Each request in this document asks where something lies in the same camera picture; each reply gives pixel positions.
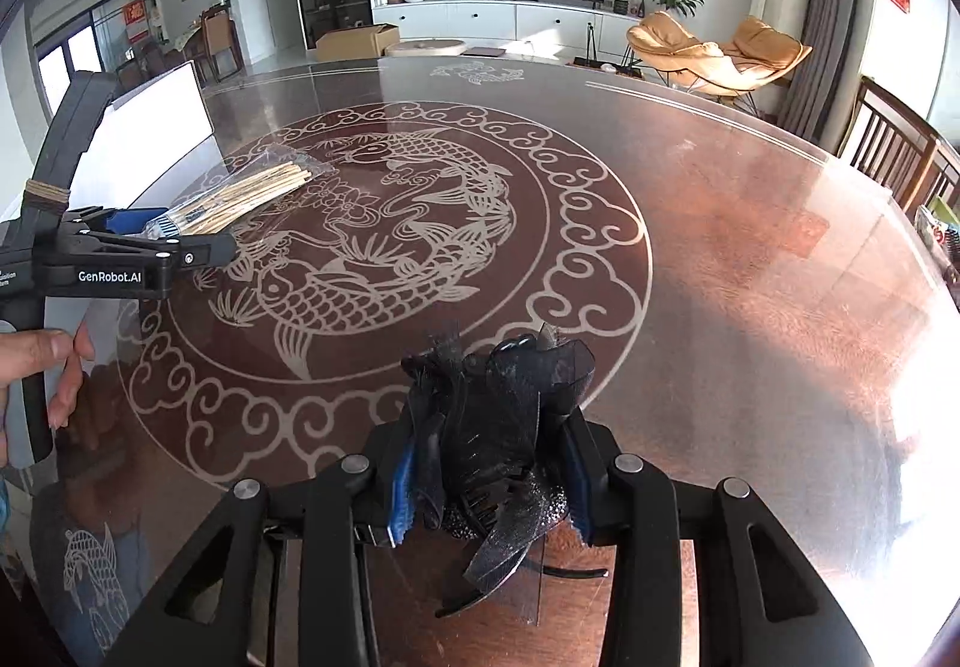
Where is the cardboard box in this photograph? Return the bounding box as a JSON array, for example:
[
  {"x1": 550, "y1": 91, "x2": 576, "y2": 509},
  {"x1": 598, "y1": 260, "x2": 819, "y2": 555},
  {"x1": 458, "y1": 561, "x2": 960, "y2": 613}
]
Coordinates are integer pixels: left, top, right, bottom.
[{"x1": 315, "y1": 22, "x2": 401, "y2": 62}]

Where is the bag of wooden sticks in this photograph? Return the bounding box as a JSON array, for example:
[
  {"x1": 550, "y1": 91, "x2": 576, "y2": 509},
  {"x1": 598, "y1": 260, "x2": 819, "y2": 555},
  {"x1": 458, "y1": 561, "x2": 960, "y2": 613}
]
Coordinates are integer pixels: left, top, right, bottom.
[{"x1": 146, "y1": 146, "x2": 335, "y2": 241}]

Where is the dark wooden dining chair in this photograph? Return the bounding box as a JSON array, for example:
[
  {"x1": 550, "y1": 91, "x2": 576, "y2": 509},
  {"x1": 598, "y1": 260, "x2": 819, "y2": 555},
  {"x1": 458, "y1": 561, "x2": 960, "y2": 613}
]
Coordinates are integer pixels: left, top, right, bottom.
[
  {"x1": 900, "y1": 138, "x2": 960, "y2": 218},
  {"x1": 836, "y1": 74, "x2": 942, "y2": 203}
]

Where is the white partition board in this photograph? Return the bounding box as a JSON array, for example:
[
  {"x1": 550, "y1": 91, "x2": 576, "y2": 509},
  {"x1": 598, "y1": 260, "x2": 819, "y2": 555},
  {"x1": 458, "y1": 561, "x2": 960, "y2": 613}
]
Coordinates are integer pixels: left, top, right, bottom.
[{"x1": 75, "y1": 59, "x2": 220, "y2": 222}]

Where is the white television console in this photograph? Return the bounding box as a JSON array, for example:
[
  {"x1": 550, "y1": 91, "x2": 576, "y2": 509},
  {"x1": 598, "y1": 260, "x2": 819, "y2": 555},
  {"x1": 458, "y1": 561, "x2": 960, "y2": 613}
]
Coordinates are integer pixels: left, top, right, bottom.
[{"x1": 373, "y1": 0, "x2": 653, "y2": 68}]

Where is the black band with brown twine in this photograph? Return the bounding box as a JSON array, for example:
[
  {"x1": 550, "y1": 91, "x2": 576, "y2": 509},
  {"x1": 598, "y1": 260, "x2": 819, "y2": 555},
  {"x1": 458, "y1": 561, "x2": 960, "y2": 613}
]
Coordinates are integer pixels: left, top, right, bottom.
[{"x1": 21, "y1": 71, "x2": 121, "y2": 222}]

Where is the orange lounge chair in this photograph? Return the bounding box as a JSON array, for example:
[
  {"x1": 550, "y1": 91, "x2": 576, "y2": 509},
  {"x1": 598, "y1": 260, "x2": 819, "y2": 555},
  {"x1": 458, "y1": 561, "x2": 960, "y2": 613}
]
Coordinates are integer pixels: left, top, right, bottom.
[
  {"x1": 626, "y1": 11, "x2": 727, "y2": 91},
  {"x1": 716, "y1": 16, "x2": 813, "y2": 97}
]

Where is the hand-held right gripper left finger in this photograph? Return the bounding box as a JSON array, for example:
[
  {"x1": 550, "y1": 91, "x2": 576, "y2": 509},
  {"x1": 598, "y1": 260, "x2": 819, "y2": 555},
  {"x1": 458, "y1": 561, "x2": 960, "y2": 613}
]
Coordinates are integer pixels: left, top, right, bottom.
[{"x1": 97, "y1": 404, "x2": 421, "y2": 667}]

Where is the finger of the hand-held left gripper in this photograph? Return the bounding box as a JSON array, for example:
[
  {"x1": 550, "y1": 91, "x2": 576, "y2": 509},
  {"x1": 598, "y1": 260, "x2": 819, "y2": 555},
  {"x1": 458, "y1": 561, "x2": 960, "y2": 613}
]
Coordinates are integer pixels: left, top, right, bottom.
[
  {"x1": 67, "y1": 206, "x2": 173, "y2": 241},
  {"x1": 71, "y1": 230, "x2": 235, "y2": 272}
]

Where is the colourful packet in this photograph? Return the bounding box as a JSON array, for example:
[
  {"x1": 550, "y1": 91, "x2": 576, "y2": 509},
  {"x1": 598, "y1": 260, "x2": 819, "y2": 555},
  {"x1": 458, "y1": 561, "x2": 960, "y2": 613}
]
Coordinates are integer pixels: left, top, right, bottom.
[{"x1": 916, "y1": 202, "x2": 960, "y2": 267}]

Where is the grey curtain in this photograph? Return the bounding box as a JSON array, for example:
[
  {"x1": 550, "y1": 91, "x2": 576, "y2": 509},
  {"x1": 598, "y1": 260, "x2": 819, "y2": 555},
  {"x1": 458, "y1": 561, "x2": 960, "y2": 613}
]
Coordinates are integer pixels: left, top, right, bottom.
[{"x1": 780, "y1": 0, "x2": 880, "y2": 151}]

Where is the black flower hair clip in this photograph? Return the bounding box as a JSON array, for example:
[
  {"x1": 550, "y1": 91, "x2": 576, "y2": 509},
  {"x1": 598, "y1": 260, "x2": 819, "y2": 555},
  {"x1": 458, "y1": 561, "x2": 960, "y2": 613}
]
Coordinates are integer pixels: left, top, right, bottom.
[{"x1": 400, "y1": 320, "x2": 610, "y2": 617}]

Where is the wooden chair with tan back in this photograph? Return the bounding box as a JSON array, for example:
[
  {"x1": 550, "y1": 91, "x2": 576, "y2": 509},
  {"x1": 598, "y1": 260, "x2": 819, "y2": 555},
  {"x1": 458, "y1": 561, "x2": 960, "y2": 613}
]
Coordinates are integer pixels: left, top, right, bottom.
[{"x1": 199, "y1": 7, "x2": 245, "y2": 79}]

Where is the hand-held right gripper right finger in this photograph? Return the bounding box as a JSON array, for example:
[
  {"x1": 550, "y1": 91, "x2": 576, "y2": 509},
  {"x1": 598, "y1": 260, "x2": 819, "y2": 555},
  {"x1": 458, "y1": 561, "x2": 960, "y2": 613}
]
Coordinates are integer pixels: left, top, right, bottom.
[{"x1": 559, "y1": 408, "x2": 875, "y2": 667}]

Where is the person's left hand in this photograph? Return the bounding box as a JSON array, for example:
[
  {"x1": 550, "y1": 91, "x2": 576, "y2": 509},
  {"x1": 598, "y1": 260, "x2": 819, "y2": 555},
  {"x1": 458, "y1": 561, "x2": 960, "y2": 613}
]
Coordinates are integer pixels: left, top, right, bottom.
[{"x1": 0, "y1": 326, "x2": 97, "y2": 432}]

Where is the white round stool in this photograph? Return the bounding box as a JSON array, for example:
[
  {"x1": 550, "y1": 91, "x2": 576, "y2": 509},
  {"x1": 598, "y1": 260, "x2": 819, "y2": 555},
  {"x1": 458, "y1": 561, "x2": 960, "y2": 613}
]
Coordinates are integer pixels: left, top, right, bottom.
[{"x1": 382, "y1": 37, "x2": 467, "y2": 59}]

